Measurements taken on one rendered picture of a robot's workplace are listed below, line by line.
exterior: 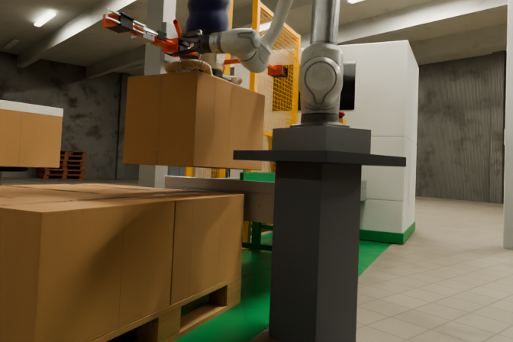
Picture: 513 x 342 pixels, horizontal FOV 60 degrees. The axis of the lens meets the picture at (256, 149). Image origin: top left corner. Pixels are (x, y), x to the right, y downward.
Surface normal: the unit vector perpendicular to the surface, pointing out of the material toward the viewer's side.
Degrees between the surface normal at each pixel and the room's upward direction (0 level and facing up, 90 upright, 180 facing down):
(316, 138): 90
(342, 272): 90
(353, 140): 90
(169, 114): 89
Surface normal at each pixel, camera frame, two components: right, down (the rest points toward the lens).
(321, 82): -0.15, 0.07
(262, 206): -0.42, -0.05
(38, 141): 0.83, 0.01
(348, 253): 0.66, 0.00
